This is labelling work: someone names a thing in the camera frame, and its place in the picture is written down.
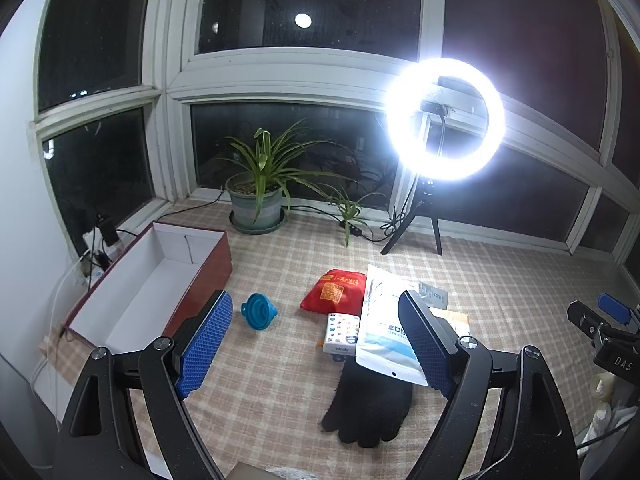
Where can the grey foil sachet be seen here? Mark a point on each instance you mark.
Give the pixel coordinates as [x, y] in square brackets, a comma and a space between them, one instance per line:
[432, 295]

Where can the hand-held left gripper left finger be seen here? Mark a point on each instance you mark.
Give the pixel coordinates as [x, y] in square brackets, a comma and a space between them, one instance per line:
[207, 345]

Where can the red cloth bag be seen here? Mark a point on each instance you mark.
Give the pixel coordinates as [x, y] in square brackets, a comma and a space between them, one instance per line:
[330, 292]

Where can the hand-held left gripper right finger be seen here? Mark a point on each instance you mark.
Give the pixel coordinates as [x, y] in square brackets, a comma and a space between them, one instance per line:
[430, 355]

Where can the white power strip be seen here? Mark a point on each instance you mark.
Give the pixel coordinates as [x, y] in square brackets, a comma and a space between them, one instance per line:
[100, 260]

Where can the white window frame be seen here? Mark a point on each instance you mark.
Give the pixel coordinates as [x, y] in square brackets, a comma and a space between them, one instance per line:
[170, 60]

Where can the orange paper packet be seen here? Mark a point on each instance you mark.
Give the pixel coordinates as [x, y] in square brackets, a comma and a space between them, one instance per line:
[455, 320]

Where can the black knit glove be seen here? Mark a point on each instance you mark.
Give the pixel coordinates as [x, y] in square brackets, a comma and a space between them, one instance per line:
[370, 400]

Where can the white face mask package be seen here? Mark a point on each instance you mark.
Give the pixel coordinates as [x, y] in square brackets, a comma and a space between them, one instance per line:
[382, 320]

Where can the person's right forearm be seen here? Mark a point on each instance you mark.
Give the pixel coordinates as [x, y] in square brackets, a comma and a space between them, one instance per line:
[625, 420]

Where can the blue silicone funnel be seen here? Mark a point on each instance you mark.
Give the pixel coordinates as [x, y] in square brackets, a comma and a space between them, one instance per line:
[260, 307]

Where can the small green plant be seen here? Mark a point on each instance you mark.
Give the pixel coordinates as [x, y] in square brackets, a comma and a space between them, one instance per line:
[350, 210]

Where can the patterned tissue pack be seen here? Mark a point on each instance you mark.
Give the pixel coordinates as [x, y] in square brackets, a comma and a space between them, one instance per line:
[340, 332]

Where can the large potted plant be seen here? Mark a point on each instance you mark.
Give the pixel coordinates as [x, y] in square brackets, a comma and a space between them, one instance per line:
[255, 205]

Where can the black power adapter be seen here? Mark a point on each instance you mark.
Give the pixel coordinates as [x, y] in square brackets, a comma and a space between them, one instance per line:
[107, 230]

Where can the phone holder on gooseneck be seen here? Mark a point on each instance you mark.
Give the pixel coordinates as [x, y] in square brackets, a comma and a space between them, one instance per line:
[434, 106]

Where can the dark red cardboard box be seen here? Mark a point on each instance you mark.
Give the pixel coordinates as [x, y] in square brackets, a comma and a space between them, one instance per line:
[150, 280]

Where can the person's right hand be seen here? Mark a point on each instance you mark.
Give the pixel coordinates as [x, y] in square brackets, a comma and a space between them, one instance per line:
[602, 387]

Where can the checked beige mat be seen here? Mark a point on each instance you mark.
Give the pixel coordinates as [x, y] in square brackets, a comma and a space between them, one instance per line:
[280, 260]

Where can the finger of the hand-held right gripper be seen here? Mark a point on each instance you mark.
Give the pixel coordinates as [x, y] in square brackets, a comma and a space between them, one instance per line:
[582, 316]
[615, 307]

